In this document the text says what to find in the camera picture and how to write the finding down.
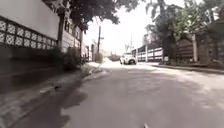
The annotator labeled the group of trees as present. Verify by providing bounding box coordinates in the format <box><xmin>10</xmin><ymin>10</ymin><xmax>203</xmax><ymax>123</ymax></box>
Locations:
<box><xmin>145</xmin><ymin>0</ymin><xmax>224</xmax><ymax>51</ymax></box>

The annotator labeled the grey asphalt road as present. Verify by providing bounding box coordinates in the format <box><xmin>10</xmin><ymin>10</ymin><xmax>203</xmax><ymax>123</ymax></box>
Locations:
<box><xmin>9</xmin><ymin>59</ymin><xmax>224</xmax><ymax>128</ymax></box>

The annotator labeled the white car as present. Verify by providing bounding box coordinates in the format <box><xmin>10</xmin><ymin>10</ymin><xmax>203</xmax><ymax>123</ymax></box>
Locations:
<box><xmin>119</xmin><ymin>52</ymin><xmax>138</xmax><ymax>66</ymax></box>

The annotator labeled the utility pole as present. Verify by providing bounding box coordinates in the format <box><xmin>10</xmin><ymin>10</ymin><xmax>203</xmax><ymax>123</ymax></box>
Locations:
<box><xmin>96</xmin><ymin>25</ymin><xmax>105</xmax><ymax>63</ymax></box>

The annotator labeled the fence with pale posts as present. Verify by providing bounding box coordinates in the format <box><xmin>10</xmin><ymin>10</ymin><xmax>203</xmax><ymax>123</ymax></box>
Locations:
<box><xmin>131</xmin><ymin>33</ymin><xmax>224</xmax><ymax>66</ymax></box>

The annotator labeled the dark bush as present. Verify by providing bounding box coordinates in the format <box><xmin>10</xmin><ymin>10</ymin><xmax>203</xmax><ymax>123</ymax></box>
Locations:
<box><xmin>61</xmin><ymin>47</ymin><xmax>86</xmax><ymax>72</ymax></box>

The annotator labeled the dirt sidewalk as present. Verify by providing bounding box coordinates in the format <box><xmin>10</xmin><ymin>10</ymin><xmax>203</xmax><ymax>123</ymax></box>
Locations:
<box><xmin>0</xmin><ymin>61</ymin><xmax>103</xmax><ymax>128</ymax></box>

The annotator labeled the large overhanging tree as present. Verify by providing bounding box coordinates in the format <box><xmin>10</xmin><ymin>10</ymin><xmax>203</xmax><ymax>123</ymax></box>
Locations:
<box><xmin>43</xmin><ymin>0</ymin><xmax>144</xmax><ymax>33</ymax></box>

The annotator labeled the pale sidewalk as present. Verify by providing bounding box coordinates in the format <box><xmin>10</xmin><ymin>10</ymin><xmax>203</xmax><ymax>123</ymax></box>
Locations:
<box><xmin>146</xmin><ymin>61</ymin><xmax>224</xmax><ymax>76</ymax></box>

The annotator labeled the wall with lattice blocks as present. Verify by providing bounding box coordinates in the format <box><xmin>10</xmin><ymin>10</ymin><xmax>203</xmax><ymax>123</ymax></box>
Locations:
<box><xmin>0</xmin><ymin>0</ymin><xmax>84</xmax><ymax>73</ymax></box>

